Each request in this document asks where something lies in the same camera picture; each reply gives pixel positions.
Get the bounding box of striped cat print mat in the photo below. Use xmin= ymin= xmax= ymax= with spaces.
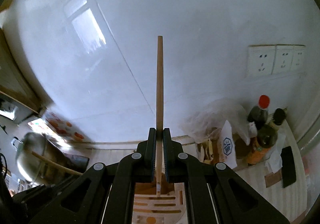
xmin=88 ymin=121 xmax=307 ymax=222

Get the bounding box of stainless steel stock pot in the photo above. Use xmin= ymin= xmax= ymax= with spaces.
xmin=11 ymin=132 xmax=50 ymax=185

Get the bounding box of cream cylindrical utensil holder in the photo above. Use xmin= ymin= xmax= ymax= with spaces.
xmin=132 ymin=181 xmax=188 ymax=223

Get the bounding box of white blue logo packet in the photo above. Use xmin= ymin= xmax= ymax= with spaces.
xmin=217 ymin=121 xmax=238 ymax=169

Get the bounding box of brown card wallet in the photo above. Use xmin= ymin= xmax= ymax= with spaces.
xmin=264 ymin=170 xmax=282 ymax=188

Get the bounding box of white tissue paper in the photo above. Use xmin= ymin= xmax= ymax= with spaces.
xmin=265 ymin=132 xmax=286 ymax=174

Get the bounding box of clear plastic bag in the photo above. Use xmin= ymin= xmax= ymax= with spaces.
xmin=180 ymin=98 xmax=250 ymax=145

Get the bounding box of orange label sauce bottle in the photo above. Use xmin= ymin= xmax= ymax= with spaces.
xmin=246 ymin=124 xmax=278 ymax=165

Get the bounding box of red cap sauce bottle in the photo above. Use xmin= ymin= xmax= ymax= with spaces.
xmin=247 ymin=95 xmax=270 ymax=130

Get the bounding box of black cap sauce bottle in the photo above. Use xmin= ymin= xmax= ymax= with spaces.
xmin=268 ymin=108 xmax=286 ymax=131

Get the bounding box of black range hood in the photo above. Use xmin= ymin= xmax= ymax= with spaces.
xmin=0 ymin=31 xmax=46 ymax=124

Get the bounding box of fruit cartoon wall sticker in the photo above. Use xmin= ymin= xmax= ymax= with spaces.
xmin=27 ymin=112 xmax=87 ymax=142

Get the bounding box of white wall socket left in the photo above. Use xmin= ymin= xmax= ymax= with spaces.
xmin=247 ymin=45 xmax=276 ymax=77

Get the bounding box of white wall socket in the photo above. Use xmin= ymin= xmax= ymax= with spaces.
xmin=247 ymin=45 xmax=276 ymax=77
xmin=272 ymin=45 xmax=293 ymax=74
xmin=290 ymin=45 xmax=306 ymax=71

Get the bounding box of white wall socket middle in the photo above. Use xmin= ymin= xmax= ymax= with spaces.
xmin=272 ymin=45 xmax=293 ymax=74

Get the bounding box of white wall socket right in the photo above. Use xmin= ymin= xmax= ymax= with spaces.
xmin=290 ymin=45 xmax=306 ymax=71

